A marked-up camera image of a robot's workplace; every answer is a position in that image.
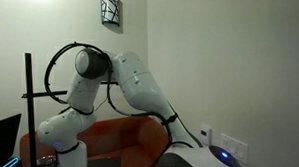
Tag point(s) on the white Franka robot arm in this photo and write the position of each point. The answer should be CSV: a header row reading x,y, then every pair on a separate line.
x,y
136,83

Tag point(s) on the orange patterned sofa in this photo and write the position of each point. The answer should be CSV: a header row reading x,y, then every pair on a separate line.
x,y
121,136

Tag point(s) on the black monitor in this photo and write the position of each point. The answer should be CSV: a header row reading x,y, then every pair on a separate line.
x,y
0,138

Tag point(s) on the blue LED strip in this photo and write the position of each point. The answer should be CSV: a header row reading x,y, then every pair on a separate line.
x,y
10,162

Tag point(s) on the patterned wall sconce lamp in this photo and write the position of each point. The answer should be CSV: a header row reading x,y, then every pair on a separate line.
x,y
110,8

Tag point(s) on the black camera stand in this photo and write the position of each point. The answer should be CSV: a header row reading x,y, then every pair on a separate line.
x,y
29,106

